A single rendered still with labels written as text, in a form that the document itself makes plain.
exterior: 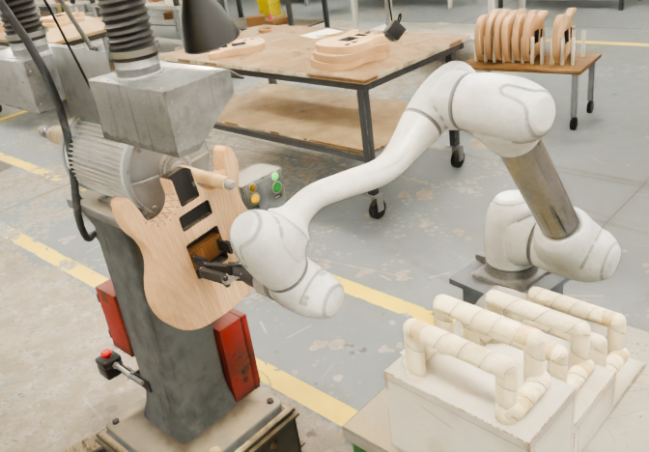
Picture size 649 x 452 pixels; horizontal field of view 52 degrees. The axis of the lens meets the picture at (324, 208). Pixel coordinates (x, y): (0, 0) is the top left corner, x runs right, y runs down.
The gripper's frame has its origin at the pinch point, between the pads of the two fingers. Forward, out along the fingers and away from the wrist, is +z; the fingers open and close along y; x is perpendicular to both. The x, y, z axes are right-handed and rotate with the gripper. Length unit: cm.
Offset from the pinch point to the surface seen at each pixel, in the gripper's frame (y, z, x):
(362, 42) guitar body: 210, 125, -25
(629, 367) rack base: 28, -89, -19
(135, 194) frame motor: -3.1, 19.3, 14.0
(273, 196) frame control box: 36.4, 16.7, -7.9
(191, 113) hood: 0.8, -10.8, 37.7
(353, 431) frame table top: -15, -55, -15
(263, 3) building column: 682, 747, -143
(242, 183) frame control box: 28.3, 18.5, 0.4
